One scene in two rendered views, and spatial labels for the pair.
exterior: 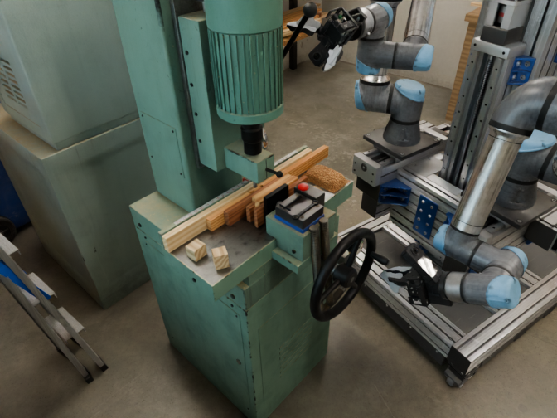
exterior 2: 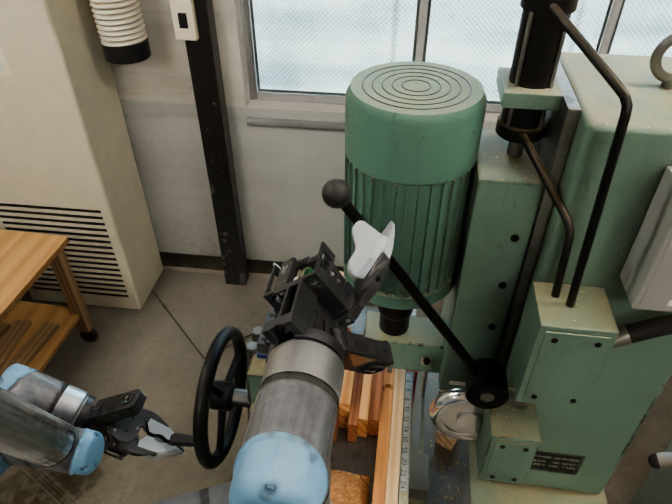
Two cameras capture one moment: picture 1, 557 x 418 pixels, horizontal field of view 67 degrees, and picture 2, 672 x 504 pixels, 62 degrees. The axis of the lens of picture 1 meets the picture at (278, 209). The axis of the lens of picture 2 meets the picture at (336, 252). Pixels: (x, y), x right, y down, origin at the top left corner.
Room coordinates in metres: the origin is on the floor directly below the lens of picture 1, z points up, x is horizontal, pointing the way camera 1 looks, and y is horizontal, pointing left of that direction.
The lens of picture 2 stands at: (1.53, -0.40, 1.79)
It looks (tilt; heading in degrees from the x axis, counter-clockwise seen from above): 39 degrees down; 145
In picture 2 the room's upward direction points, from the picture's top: straight up
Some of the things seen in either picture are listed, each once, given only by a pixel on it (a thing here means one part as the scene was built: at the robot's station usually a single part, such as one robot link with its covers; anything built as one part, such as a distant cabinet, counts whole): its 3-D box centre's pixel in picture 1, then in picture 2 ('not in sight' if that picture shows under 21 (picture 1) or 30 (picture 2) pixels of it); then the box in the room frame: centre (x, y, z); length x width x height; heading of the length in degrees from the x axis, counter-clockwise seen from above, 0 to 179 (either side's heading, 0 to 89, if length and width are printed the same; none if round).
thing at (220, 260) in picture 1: (220, 258); not in sight; (0.77, 0.15, 0.92); 0.04 x 0.03 x 0.05; 108
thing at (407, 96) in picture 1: (406, 99); not in sight; (1.56, -0.51, 0.98); 0.13 x 0.12 x 0.14; 71
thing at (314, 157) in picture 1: (273, 183); (385, 417); (1.10, 0.01, 0.92); 0.54 x 0.02 x 0.04; 137
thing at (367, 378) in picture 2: (273, 192); (366, 391); (1.04, 0.02, 0.93); 0.16 x 0.02 x 0.06; 137
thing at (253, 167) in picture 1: (249, 162); (403, 345); (1.06, 0.08, 1.03); 0.14 x 0.07 x 0.09; 47
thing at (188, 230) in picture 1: (247, 193); (399, 373); (1.04, 0.09, 0.93); 0.60 x 0.02 x 0.05; 137
